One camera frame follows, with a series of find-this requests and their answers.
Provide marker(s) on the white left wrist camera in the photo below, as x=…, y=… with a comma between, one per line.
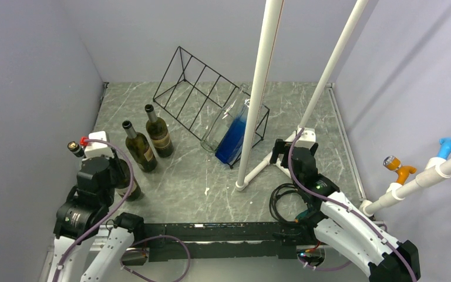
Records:
x=96, y=149

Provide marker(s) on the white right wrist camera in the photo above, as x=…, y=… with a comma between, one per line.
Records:
x=306, y=140

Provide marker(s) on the black wire wine rack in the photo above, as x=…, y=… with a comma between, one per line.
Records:
x=194, y=94

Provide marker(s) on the clear glass bottle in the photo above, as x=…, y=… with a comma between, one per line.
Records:
x=217, y=128

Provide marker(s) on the dark wine bottle cream label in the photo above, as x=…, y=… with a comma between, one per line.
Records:
x=138, y=146

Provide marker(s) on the blue square glass bottle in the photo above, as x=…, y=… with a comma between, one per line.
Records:
x=232, y=142

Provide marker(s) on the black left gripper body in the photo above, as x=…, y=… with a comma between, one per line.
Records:
x=117, y=173

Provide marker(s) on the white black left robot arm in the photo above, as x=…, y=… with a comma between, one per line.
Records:
x=87, y=207

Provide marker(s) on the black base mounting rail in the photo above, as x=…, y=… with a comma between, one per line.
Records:
x=170, y=241

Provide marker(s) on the white PVC side pipe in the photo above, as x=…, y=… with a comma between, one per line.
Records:
x=423, y=180

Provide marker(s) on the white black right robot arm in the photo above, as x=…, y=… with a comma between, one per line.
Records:
x=330, y=218

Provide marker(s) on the dark wine bottle black top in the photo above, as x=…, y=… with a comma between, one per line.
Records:
x=123, y=188

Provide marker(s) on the orange pipe valve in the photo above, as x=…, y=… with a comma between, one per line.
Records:
x=403, y=172

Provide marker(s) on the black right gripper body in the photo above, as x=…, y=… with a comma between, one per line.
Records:
x=313, y=150

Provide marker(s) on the green wine bottle grey capsule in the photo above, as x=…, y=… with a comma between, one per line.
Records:
x=158, y=132

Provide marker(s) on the white PVC pipe frame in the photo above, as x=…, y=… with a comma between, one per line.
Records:
x=269, y=30

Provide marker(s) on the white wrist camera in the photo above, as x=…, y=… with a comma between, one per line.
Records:
x=96, y=149
x=306, y=140

